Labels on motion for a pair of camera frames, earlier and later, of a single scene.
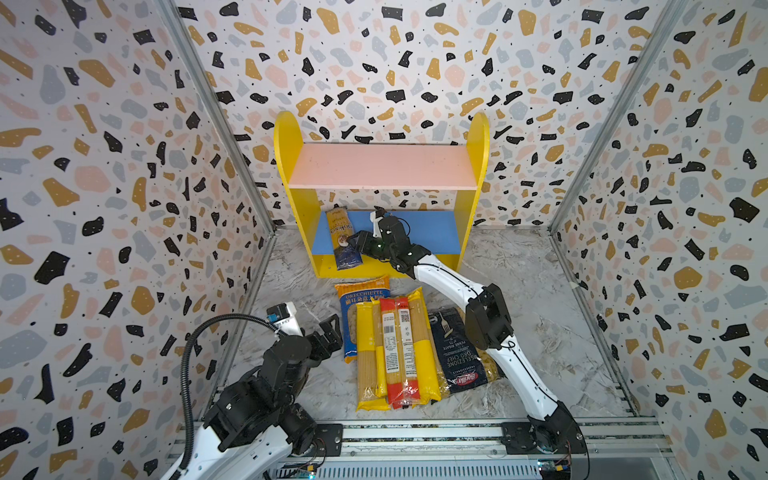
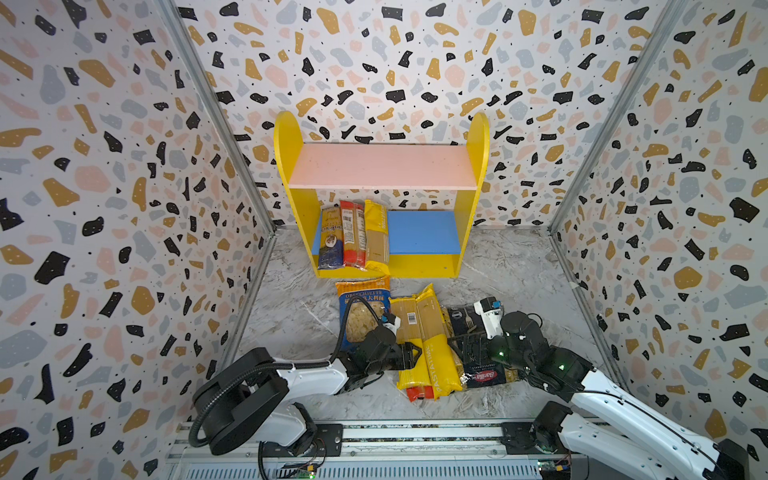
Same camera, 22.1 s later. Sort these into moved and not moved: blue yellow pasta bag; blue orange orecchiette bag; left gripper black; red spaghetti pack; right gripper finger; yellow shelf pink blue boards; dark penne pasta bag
Moved: right gripper finger; blue yellow pasta bag; left gripper black; red spaghetti pack
Not moved: yellow shelf pink blue boards; blue orange orecchiette bag; dark penne pasta bag
